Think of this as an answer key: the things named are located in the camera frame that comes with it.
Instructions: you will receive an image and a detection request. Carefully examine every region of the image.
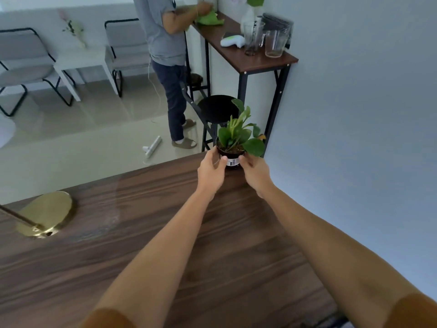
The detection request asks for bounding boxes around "white side table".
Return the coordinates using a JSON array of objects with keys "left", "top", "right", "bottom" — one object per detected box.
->
[{"left": 53, "top": 47, "right": 118, "bottom": 102}]

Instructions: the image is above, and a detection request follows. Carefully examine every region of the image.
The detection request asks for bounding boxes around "black round stool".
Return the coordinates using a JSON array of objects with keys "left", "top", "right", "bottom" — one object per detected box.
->
[{"left": 181, "top": 82, "right": 241, "bottom": 153}]

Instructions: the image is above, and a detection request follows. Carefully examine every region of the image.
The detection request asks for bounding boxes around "person's right hand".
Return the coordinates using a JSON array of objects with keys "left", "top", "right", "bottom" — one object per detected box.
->
[{"left": 238, "top": 153, "right": 274, "bottom": 199}]

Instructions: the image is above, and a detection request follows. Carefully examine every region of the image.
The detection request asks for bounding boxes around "person's right forearm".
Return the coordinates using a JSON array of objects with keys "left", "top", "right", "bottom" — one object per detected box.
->
[{"left": 261, "top": 184, "right": 421, "bottom": 328}]

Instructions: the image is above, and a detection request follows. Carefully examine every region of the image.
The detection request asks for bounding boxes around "gold lamp with white shade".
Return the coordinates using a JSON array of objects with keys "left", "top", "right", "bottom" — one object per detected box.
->
[{"left": 0, "top": 116, "right": 73, "bottom": 239}]

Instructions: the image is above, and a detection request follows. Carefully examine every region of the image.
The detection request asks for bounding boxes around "grey chair black frame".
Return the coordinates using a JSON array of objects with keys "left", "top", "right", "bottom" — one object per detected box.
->
[
  {"left": 104, "top": 18, "right": 152, "bottom": 98},
  {"left": 0, "top": 27, "right": 74, "bottom": 117}
]

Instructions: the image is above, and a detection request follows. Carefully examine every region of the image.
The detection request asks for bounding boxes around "person's left forearm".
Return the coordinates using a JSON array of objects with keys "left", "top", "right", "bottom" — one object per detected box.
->
[{"left": 94, "top": 187, "right": 214, "bottom": 328}]

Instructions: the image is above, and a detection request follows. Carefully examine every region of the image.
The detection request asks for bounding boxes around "person's left hand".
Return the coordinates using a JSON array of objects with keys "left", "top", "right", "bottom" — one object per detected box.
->
[{"left": 197, "top": 146, "right": 229, "bottom": 199}]

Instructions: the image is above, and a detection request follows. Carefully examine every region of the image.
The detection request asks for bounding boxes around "dark wooden table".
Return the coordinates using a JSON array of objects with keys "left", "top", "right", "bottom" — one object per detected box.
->
[{"left": 0, "top": 152, "right": 346, "bottom": 328}]

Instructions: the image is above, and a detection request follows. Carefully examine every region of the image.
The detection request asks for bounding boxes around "tall wooden console table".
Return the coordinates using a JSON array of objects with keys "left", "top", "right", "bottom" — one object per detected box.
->
[{"left": 184, "top": 11, "right": 300, "bottom": 151}]

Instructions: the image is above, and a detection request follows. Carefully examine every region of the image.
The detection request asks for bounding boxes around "green cloth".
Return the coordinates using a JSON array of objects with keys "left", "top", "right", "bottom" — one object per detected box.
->
[{"left": 195, "top": 10, "right": 225, "bottom": 26}]

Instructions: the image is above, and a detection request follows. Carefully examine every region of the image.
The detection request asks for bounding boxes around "white tube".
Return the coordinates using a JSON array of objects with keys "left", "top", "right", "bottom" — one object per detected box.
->
[{"left": 142, "top": 135, "right": 163, "bottom": 158}]

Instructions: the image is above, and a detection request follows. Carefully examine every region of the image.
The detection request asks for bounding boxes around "small flower vase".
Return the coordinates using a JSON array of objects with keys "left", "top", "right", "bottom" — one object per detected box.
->
[{"left": 58, "top": 10, "right": 88, "bottom": 49}]

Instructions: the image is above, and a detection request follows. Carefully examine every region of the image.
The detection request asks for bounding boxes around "clear glass cup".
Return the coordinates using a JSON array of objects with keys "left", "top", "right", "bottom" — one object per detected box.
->
[{"left": 264, "top": 29, "right": 289, "bottom": 58}]

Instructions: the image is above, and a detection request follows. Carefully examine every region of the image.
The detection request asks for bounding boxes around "white handheld device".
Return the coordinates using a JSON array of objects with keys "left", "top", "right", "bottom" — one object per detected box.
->
[{"left": 220, "top": 34, "right": 246, "bottom": 49}]

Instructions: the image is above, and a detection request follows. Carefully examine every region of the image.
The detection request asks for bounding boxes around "potted plant black pot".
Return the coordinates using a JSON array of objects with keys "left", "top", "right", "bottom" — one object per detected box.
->
[{"left": 216, "top": 98, "right": 266, "bottom": 169}]

